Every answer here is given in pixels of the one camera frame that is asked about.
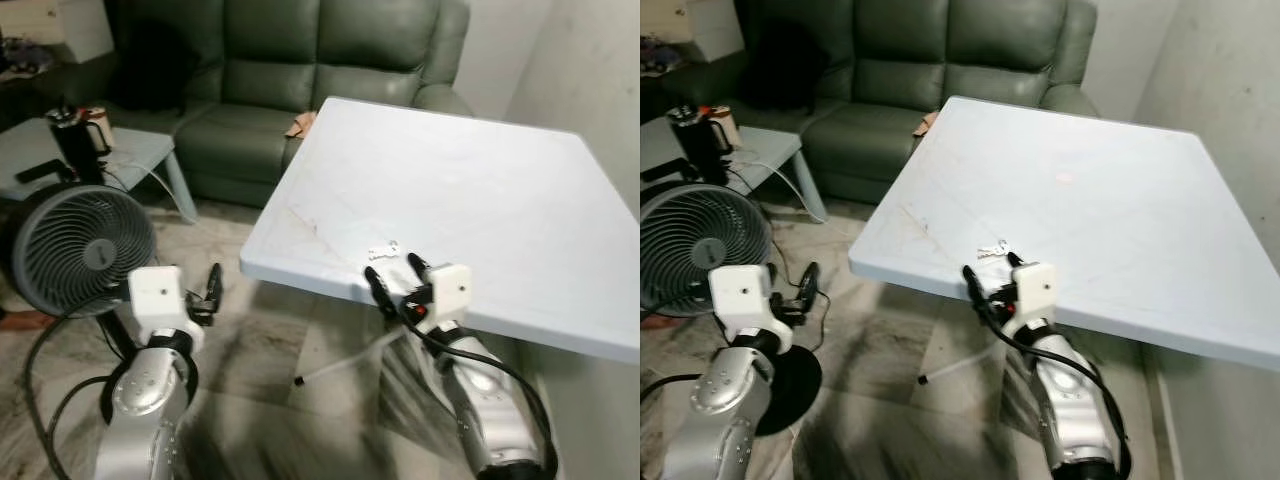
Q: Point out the small silver keys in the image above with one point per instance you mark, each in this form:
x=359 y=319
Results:
x=992 y=250

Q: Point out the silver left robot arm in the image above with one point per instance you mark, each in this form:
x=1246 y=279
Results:
x=715 y=400
x=145 y=400

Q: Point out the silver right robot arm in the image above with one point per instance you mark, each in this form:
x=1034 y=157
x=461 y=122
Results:
x=1075 y=400
x=490 y=410

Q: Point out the white table leg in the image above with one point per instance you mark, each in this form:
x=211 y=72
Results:
x=340 y=367
x=960 y=365

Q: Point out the white plastic table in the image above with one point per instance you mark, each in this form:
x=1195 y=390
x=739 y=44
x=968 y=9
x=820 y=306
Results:
x=1080 y=180
x=450 y=180

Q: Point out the grey round floor fan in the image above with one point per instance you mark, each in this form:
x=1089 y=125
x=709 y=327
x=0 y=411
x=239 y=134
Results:
x=85 y=250
x=700 y=250

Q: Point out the light grey side table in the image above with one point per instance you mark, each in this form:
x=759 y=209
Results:
x=770 y=150
x=140 y=150

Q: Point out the small brown object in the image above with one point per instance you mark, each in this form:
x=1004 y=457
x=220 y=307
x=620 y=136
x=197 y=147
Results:
x=300 y=125
x=925 y=123

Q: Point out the black kettle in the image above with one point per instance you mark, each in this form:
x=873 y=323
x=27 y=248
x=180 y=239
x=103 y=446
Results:
x=75 y=145
x=695 y=140

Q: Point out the black oblong object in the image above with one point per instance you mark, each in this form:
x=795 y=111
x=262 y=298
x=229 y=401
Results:
x=38 y=172
x=655 y=170

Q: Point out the black bag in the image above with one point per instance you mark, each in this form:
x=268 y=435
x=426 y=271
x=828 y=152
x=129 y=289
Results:
x=780 y=70
x=150 y=70

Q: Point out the green leather sofa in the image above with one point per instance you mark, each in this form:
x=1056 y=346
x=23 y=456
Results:
x=350 y=40
x=1000 y=40

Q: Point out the dark purple object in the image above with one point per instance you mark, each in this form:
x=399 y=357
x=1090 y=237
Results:
x=22 y=58
x=660 y=55

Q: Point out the white cabinet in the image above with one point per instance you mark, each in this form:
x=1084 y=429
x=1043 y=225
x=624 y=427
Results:
x=710 y=25
x=70 y=25

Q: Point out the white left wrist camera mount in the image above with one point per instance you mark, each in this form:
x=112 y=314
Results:
x=155 y=295
x=735 y=295

